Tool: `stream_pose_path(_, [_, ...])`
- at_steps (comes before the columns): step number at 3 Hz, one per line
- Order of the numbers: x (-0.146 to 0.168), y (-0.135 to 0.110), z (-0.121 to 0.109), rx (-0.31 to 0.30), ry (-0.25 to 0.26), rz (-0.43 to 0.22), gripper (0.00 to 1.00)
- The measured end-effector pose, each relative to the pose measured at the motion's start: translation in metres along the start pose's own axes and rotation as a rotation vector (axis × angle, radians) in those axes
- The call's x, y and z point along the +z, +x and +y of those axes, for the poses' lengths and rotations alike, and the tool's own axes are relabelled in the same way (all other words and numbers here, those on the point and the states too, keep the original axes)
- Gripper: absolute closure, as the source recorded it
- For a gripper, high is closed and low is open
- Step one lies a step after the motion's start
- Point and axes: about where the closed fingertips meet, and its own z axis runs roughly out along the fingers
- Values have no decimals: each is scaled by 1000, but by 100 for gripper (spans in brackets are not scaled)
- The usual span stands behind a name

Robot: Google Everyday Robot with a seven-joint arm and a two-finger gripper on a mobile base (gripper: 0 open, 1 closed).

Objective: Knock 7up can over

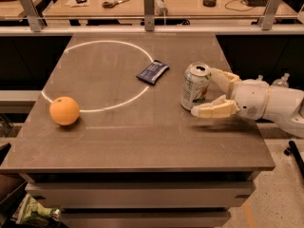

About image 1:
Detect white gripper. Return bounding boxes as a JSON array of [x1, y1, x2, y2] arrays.
[[191, 67, 270, 120]]

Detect white green 7up can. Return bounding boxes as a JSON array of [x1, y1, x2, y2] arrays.
[[180, 62, 211, 110]]

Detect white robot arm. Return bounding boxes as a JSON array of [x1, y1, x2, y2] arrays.
[[191, 67, 304, 138]]

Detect clear sanitizer bottle left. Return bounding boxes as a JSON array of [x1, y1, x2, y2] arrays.
[[256, 75, 263, 81]]

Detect clear sanitizer bottle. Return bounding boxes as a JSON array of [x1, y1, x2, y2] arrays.
[[273, 73, 290, 87], [256, 75, 263, 81]]

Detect clear sanitizer bottle right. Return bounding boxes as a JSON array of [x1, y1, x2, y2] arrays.
[[273, 73, 290, 87]]

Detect dark blue snack packet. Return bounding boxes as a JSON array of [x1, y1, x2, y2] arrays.
[[136, 60, 169, 86]]

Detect black chair base leg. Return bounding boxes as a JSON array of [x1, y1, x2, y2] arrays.
[[284, 141, 304, 179]]

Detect white power strip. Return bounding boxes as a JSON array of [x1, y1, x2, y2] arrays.
[[154, 0, 168, 16]]

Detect grey table drawer unit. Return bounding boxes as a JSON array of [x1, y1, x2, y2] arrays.
[[27, 180, 256, 228]]

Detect orange fruit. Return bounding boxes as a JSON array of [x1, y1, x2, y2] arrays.
[[49, 96, 80, 125]]

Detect green snack bag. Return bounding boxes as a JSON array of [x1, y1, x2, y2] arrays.
[[16, 194, 61, 228]]

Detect black cable on desk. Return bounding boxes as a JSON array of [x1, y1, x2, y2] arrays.
[[223, 0, 257, 12]]

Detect black handled scissors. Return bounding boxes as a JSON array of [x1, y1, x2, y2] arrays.
[[102, 0, 130, 9]]

